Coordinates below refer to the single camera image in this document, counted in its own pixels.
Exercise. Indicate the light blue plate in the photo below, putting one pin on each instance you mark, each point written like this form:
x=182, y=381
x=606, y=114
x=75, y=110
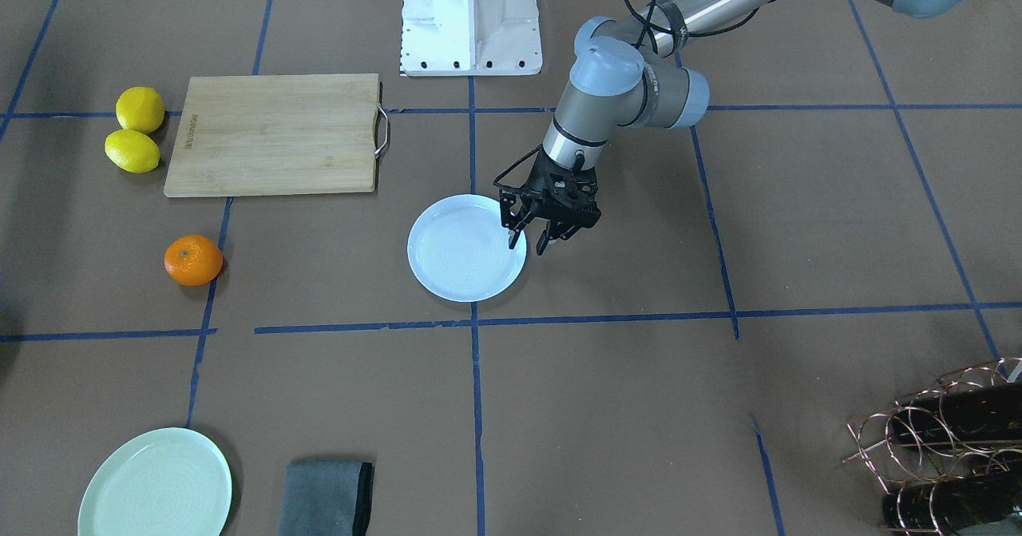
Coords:
x=458, y=250

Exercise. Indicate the orange fruit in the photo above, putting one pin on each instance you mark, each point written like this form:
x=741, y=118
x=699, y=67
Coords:
x=193, y=260

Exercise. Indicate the green plate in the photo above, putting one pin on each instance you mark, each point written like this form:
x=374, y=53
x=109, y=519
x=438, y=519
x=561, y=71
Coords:
x=170, y=481

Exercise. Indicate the bamboo cutting board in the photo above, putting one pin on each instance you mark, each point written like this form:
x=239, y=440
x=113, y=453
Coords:
x=258, y=135

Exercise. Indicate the folded grey cloth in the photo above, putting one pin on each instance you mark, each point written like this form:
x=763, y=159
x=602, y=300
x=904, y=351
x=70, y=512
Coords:
x=327, y=497

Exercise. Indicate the yellow lemon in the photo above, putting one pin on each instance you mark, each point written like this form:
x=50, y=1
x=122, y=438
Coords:
x=132, y=151
x=141, y=109

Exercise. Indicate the middle dark wine bottle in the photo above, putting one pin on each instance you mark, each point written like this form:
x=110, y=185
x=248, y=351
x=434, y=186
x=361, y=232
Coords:
x=980, y=418

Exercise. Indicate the dark wine bottle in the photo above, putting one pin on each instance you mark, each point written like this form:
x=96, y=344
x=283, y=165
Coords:
x=956, y=504
x=980, y=418

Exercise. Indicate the front dark wine bottle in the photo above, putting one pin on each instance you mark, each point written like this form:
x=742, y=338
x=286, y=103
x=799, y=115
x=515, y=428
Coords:
x=956, y=504

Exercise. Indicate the white camera pillar base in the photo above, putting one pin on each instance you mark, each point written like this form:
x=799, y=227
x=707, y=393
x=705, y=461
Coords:
x=445, y=38

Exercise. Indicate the copper wire bottle rack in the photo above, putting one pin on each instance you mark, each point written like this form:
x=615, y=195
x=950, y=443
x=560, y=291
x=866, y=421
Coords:
x=947, y=458

